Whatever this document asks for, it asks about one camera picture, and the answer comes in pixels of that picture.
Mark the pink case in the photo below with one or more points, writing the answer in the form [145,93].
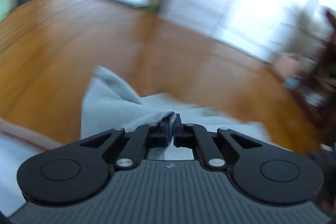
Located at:
[286,64]

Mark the blue pump bottle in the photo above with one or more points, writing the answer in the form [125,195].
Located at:
[292,82]

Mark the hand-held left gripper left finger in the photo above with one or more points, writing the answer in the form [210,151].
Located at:
[168,132]

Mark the checked rug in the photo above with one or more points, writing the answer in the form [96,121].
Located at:
[26,161]

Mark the grey printed t-shirt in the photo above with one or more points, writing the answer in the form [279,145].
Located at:
[110,103]

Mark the small green item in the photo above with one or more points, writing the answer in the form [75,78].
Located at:
[151,7]

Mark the dark wooden shelf unit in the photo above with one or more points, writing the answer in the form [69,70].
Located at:
[325,56]

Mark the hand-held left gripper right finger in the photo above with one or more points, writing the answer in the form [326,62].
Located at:
[178,132]

